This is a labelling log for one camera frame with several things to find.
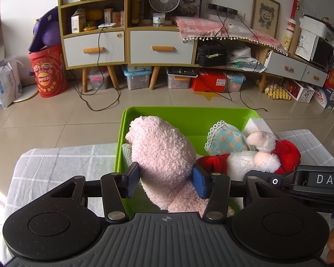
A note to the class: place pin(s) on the red and white santa plush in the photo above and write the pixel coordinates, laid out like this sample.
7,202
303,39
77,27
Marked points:
245,164

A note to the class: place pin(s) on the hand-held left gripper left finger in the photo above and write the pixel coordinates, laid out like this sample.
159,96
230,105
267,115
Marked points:
132,179

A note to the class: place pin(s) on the black microwave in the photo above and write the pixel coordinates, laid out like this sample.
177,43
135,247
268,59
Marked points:
324,51

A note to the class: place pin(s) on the white printed floor box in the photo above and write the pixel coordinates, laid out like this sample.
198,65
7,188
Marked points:
300,90

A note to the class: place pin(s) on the yellow egg trays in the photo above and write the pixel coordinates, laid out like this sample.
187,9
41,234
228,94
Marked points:
275,91

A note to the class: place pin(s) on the round white floor board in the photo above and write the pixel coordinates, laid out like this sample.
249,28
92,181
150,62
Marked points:
27,94

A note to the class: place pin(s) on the yellow star floor sticker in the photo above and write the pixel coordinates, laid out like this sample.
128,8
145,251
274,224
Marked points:
208,95

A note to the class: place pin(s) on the white router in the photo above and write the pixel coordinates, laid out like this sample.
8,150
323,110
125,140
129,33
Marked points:
107,25

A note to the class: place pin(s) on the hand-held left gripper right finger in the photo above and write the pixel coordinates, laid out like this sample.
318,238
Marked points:
200,182

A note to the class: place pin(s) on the plush doll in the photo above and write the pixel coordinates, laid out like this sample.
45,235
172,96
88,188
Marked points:
228,139

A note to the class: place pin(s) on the black power strip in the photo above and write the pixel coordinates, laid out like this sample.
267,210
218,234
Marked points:
222,9

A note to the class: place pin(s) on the grey checked blanket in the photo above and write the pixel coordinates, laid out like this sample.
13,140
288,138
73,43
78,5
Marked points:
58,161

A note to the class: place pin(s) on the red cardboard box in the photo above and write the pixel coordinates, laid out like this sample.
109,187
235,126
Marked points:
208,80

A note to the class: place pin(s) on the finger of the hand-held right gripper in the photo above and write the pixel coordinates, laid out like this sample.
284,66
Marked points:
278,179

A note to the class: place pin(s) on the brown cardboard box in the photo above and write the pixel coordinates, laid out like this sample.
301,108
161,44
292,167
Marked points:
78,22

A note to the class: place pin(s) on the framed cartoon girl picture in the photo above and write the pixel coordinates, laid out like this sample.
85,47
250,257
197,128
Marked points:
265,14

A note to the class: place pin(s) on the green fluffy towel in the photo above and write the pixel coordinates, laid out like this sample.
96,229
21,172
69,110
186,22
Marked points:
126,155

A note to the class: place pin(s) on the white paper bag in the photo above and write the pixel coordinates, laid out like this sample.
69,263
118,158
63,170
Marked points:
4,86

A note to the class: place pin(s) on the tall wooden shelf cabinet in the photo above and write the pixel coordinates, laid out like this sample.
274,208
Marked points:
126,5

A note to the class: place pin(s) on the red printed bucket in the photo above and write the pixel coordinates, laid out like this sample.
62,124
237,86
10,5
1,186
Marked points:
48,72

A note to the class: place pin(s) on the pink plush toy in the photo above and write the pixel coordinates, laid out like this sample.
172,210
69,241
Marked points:
161,155

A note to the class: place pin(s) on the black case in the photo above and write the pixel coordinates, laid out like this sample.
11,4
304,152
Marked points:
211,54

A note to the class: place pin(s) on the white printer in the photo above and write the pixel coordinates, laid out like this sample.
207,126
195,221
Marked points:
318,26

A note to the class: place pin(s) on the low wooden side cabinet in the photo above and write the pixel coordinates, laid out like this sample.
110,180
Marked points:
263,50

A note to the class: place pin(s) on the white and red tall cup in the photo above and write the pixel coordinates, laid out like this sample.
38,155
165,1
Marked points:
290,34

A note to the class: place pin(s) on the green plastic bin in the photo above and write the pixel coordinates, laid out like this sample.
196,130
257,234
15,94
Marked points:
183,122

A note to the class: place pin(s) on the pink checked table cloth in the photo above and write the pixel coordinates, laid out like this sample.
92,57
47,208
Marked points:
200,26

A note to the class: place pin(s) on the purple plush toy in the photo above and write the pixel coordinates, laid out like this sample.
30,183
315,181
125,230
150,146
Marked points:
46,30

